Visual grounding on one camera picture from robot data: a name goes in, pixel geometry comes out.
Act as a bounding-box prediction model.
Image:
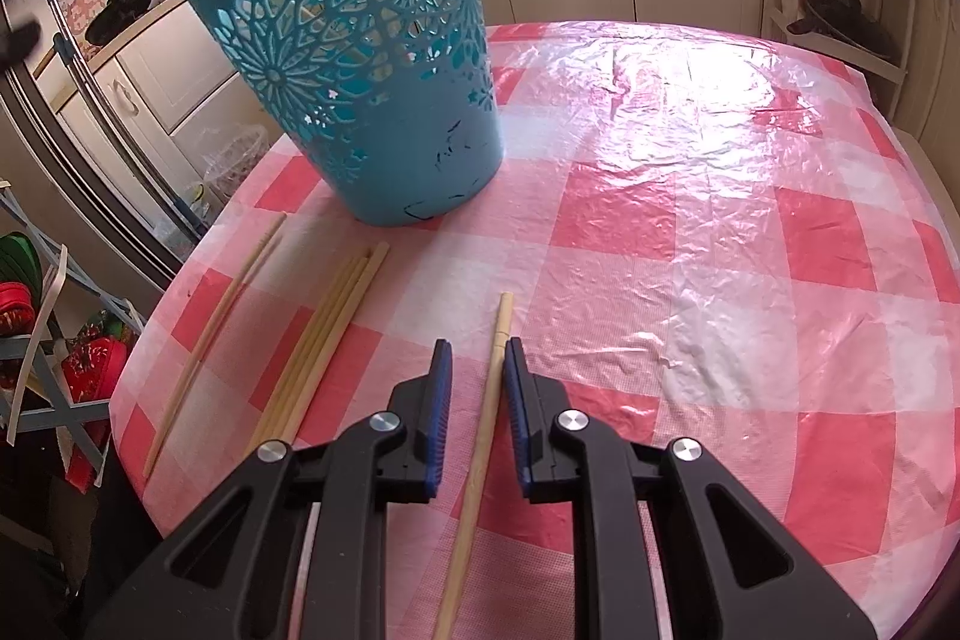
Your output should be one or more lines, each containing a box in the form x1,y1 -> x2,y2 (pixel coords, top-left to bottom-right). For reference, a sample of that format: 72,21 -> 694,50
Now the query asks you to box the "teal perforated plastic basket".
187,0 -> 503,226

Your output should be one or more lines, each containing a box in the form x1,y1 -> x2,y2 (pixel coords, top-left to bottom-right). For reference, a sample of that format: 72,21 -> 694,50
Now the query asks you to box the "pink checkered plastic tablecloth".
110,23 -> 958,638

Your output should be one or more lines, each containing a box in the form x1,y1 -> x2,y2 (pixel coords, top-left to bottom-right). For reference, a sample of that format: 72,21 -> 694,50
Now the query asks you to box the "lone bamboo chopstick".
431,292 -> 514,640

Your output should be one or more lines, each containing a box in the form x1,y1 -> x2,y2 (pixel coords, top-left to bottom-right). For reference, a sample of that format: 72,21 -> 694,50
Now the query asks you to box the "black wok on stove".
85,0 -> 151,47

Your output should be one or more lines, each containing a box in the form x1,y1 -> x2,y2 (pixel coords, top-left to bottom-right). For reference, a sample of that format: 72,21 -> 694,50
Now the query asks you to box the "clear floral waste bin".
203,125 -> 270,203

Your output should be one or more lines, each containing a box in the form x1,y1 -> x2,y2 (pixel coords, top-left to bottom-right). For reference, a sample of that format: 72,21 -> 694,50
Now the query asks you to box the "blue folding rack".
2,184 -> 143,492

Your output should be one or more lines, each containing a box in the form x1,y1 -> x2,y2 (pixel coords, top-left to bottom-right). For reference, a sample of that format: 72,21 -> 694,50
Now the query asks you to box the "red bag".
2,280 -> 137,492

